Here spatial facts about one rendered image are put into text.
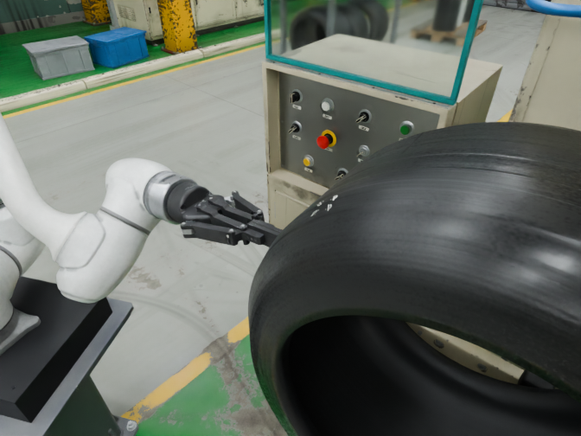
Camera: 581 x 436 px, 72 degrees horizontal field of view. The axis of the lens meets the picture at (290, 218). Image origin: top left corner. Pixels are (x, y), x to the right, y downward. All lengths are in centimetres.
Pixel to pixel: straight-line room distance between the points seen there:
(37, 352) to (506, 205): 111
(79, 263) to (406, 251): 59
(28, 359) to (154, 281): 121
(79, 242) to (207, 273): 157
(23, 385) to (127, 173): 59
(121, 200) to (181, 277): 156
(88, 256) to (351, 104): 74
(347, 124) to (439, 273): 88
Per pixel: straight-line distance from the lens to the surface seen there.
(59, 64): 571
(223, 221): 64
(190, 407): 186
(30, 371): 120
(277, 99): 129
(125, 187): 79
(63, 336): 123
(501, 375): 88
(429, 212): 33
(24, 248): 126
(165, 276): 234
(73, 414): 153
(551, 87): 61
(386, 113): 109
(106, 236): 78
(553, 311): 31
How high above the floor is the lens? 162
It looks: 38 degrees down
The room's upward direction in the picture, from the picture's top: straight up
